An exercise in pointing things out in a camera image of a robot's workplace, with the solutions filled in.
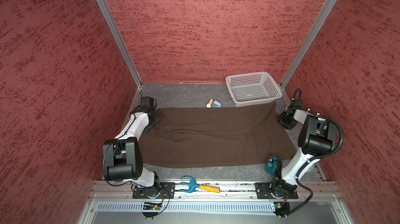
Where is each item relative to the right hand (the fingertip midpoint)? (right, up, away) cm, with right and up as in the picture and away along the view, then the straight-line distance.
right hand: (279, 123), depth 99 cm
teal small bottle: (-15, -16, -23) cm, 32 cm away
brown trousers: (-54, -8, -5) cm, 55 cm away
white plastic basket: (-11, +24, +19) cm, 32 cm away
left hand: (-78, 0, -9) cm, 79 cm away
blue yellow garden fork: (-54, -27, -25) cm, 65 cm away
